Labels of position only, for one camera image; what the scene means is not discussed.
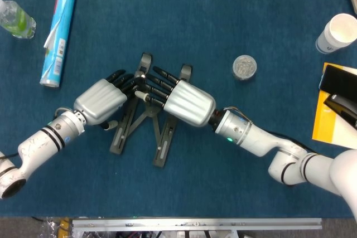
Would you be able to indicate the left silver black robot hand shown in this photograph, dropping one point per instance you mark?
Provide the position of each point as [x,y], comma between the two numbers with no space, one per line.
[100,101]

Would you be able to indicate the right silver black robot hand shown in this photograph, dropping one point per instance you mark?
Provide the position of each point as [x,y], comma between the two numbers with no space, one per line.
[189,104]

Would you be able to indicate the black folding laptop stand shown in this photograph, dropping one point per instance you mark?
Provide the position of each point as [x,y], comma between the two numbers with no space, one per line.
[163,151]

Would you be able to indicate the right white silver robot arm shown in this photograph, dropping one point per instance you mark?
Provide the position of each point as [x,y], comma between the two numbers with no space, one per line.
[265,140]

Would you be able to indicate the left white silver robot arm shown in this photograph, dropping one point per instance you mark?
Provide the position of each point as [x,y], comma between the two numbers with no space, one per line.
[36,146]

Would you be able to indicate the clear jar of paper clips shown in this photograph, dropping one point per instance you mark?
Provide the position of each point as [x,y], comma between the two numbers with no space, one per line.
[244,68]

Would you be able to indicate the blue carpet table cover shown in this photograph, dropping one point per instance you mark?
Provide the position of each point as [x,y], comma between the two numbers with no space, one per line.
[195,26]

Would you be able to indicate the light blue plastic wrap roll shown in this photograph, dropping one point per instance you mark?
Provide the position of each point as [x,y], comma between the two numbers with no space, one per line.
[64,6]

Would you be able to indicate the clear bottle with green label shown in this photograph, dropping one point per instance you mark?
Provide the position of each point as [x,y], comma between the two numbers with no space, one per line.
[16,20]

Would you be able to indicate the small yellow object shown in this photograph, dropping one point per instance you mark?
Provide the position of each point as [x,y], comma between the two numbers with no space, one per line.
[64,225]

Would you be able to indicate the yellow and white notebook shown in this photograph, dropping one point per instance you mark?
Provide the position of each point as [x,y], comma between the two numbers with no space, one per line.
[320,126]

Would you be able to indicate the crumpled clear plastic wrapper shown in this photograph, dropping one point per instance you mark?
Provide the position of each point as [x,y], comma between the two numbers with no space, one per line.
[48,228]

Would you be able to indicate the black smartphone with blue case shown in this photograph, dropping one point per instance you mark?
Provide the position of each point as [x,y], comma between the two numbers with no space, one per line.
[337,79]

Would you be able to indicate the black stapler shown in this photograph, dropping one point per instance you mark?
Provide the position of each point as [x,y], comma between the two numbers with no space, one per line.
[343,109]

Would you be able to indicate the silver aluminium rail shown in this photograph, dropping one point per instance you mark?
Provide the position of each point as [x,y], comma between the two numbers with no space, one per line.
[195,224]

